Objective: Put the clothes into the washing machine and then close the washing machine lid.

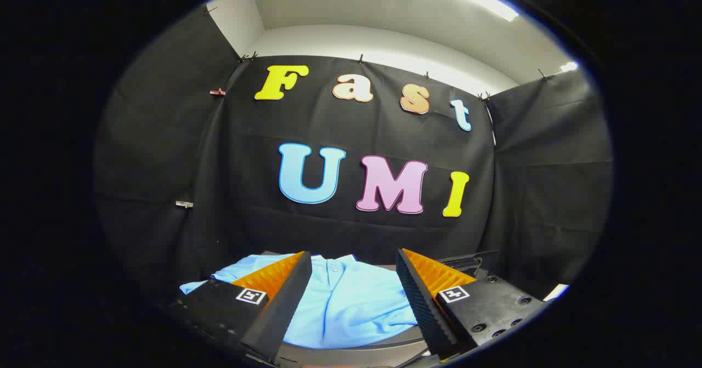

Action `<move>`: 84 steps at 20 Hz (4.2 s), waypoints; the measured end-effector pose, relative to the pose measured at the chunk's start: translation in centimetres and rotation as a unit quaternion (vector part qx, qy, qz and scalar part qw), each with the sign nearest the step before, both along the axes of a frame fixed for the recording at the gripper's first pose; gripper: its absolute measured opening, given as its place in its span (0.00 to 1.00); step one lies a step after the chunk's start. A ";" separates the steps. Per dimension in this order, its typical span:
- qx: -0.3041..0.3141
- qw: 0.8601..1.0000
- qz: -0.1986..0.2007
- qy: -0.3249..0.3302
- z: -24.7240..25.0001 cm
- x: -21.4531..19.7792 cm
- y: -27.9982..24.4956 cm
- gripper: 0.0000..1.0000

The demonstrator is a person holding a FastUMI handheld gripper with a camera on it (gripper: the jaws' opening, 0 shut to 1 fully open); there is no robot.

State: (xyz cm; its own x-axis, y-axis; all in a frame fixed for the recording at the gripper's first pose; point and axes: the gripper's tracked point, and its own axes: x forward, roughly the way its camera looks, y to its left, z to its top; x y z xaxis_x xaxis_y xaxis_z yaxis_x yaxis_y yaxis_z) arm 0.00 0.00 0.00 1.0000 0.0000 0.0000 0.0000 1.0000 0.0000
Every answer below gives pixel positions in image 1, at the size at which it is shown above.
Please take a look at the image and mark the light blue polo shirt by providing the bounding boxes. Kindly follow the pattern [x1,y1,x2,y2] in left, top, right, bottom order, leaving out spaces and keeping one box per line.
[180,253,420,350]

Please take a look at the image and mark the grey cabinet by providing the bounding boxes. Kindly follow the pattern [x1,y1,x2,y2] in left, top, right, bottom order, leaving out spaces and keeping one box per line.
[258,251,437,368]

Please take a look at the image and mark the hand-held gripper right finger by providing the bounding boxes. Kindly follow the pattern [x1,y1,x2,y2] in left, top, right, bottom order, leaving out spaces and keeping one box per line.
[395,248,549,359]

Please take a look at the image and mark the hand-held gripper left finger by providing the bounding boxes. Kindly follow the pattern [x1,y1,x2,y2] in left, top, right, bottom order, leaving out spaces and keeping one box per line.
[171,251,314,365]

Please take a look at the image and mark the black backdrop cloth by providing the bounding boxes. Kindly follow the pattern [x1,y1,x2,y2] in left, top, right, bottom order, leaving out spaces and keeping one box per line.
[93,3,614,303]

